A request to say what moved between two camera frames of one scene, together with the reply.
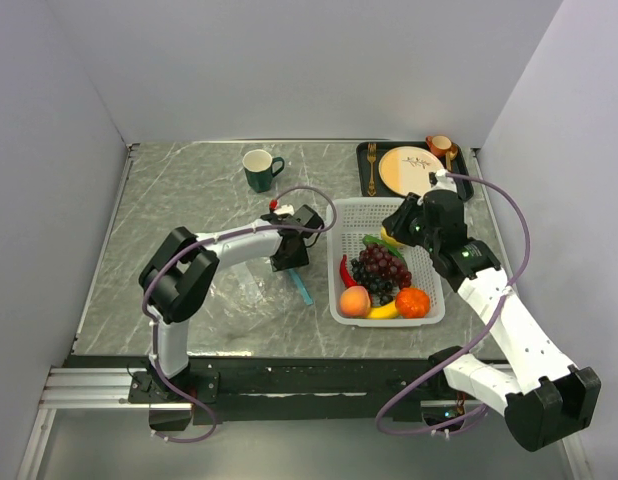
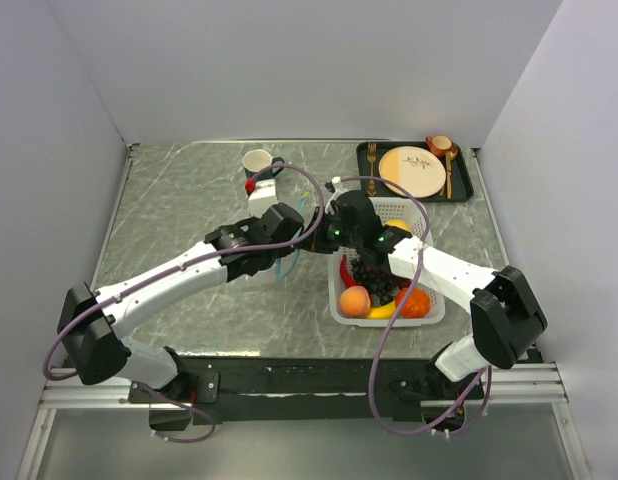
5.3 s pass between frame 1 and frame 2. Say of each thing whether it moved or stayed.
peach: stayed
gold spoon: stayed
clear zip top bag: moved
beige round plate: stayed
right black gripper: moved
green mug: stayed
